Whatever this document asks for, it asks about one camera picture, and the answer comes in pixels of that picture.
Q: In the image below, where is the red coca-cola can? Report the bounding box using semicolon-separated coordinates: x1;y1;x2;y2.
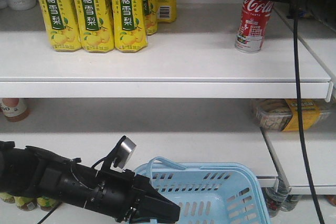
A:
235;0;274;53

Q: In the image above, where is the clear water bottle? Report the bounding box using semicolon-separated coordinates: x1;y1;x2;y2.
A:
262;178;289;218
280;195;302;212

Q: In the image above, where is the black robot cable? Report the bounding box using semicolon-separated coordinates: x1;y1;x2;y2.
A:
292;0;326;224

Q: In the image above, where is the rear yellow pear drink bottle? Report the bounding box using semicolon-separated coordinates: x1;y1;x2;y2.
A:
143;0;158;36

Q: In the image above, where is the white metal shelving unit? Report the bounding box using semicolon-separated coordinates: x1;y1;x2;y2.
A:
0;0;336;224

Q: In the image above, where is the light blue plastic basket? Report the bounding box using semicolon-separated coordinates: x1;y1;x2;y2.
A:
135;156;271;223

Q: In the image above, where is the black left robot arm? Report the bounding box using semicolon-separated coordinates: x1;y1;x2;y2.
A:
1;141;181;223

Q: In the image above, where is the green tea bottle bottom shelf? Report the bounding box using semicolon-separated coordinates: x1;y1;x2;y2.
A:
14;196;37;211

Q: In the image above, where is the orange juice bottle lower shelf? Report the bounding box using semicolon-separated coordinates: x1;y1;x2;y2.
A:
1;98;29;122

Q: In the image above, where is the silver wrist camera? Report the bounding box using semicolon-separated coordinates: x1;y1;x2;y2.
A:
113;135;136;168

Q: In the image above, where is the clear cookie box yellow label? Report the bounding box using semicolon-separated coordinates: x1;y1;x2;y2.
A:
251;99;332;132

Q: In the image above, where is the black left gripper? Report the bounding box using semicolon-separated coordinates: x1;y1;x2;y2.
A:
91;169;181;222

